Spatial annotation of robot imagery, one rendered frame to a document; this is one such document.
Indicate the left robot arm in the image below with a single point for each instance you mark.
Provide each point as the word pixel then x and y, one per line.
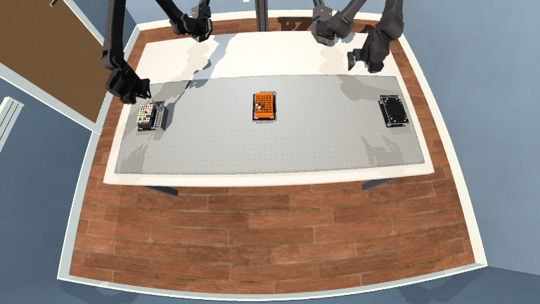
pixel 377 41

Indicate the orange tube rack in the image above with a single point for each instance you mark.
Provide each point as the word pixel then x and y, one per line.
pixel 265 101

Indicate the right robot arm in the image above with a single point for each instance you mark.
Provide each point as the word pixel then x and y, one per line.
pixel 112 56

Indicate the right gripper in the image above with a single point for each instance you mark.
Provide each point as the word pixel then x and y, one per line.
pixel 146 87

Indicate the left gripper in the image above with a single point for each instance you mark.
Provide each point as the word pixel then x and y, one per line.
pixel 350 57

